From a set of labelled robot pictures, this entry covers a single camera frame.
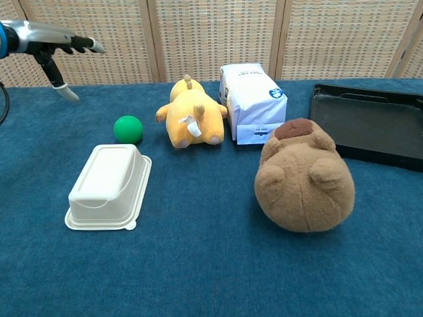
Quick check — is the yellow dinosaur plush toy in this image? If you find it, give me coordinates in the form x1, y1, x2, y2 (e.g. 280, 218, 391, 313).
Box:
155, 74, 229, 151

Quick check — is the black square tray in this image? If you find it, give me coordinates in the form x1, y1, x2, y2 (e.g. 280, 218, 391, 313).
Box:
309, 83, 423, 172

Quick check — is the white paper bag package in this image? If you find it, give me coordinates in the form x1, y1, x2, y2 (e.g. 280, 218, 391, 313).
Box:
219, 63, 288, 145

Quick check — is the white rectangular food container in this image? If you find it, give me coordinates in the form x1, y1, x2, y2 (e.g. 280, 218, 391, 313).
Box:
64, 143, 153, 231

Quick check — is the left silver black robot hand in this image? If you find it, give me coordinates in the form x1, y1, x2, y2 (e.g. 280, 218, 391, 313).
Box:
5, 20, 107, 102

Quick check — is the woven bamboo folding screen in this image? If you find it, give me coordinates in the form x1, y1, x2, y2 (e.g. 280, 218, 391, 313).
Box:
0, 0, 423, 88

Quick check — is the blue felt table cloth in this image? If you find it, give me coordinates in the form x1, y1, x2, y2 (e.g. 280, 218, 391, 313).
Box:
0, 77, 423, 317

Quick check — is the brown capybara plush toy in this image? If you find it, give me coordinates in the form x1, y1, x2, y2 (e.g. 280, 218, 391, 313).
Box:
253, 118, 356, 234

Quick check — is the green ball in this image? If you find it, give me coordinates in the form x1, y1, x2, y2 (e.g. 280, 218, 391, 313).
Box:
113, 115, 144, 145

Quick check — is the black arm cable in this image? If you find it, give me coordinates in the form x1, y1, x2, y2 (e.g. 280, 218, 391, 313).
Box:
0, 81, 11, 127

